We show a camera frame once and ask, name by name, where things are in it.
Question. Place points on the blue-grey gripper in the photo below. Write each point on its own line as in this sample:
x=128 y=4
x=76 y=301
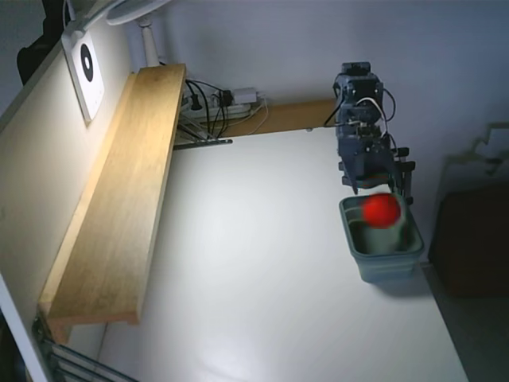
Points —
x=367 y=164

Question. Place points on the red ball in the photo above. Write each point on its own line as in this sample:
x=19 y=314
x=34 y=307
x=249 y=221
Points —
x=381 y=211

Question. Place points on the blue-grey robot arm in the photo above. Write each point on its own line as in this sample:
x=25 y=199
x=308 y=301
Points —
x=358 y=89

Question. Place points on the grey plastic container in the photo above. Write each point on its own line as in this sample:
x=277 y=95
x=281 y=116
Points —
x=381 y=260

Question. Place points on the black table clamp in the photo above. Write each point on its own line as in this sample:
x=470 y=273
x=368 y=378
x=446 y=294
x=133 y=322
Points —
x=403 y=151
x=406 y=179

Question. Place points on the wooden board strip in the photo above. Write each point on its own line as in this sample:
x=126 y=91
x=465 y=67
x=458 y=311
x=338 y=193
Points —
x=294 y=115

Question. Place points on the white power strip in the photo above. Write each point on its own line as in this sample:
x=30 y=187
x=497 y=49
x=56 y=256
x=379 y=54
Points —
x=238 y=109

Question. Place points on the white power adapter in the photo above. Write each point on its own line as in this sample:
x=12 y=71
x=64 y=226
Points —
x=244 y=94

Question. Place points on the black power plug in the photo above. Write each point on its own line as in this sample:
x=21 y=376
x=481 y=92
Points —
x=195 y=102
x=225 y=98

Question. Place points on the light wooden shelf plank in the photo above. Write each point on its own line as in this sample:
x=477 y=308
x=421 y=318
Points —
x=119 y=199

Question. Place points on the white desk lamp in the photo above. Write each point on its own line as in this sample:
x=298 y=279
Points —
x=148 y=40

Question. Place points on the white panel with black circle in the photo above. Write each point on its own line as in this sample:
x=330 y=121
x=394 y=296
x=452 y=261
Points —
x=88 y=75

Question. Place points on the black metal bracket bar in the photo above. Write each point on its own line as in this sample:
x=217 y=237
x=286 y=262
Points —
x=203 y=143

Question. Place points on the aluminium frame rails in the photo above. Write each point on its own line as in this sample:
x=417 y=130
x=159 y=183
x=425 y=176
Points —
x=79 y=364

